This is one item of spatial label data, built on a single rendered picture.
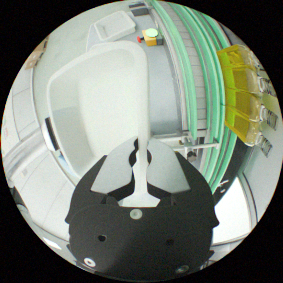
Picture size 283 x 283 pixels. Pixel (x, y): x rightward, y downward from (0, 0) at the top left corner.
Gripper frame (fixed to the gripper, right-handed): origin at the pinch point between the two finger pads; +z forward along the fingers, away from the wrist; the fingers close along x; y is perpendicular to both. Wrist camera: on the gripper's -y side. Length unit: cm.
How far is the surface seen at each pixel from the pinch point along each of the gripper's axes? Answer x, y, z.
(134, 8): 0, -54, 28
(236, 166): 46, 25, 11
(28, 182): -326, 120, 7
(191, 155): 11.8, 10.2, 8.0
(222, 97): 21.4, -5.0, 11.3
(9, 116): -346, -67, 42
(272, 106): 36.0, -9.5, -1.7
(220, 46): 27.0, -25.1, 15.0
